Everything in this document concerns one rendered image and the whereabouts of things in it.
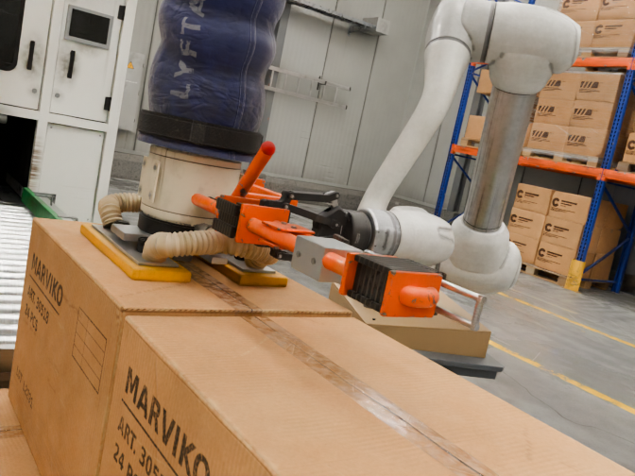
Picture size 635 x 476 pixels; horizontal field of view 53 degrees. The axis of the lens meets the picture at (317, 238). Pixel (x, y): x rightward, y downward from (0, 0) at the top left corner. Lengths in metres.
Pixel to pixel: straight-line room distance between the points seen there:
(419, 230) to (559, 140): 8.33
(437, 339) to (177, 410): 1.07
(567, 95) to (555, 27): 8.04
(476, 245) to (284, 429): 1.12
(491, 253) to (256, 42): 0.87
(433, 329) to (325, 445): 1.09
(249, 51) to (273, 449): 0.73
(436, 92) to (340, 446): 0.89
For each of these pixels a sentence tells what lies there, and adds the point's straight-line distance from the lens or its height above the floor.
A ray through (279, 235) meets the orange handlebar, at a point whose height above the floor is 1.09.
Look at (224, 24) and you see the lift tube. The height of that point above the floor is 1.38.
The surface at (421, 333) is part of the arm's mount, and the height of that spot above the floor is 0.79.
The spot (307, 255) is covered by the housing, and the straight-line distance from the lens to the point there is 0.82.
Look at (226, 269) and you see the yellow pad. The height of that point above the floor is 0.96.
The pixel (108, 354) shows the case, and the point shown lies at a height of 0.87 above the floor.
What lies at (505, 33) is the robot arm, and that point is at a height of 1.52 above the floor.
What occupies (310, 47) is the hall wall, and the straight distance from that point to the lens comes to 12.32.
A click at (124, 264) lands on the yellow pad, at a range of 1.09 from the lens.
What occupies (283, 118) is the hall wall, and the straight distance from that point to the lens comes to 12.08.
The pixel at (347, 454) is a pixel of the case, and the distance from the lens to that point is 0.64.
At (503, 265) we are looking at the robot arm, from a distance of 1.75.
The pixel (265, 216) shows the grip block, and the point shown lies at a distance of 0.98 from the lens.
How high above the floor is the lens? 1.22
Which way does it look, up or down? 8 degrees down
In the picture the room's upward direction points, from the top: 12 degrees clockwise
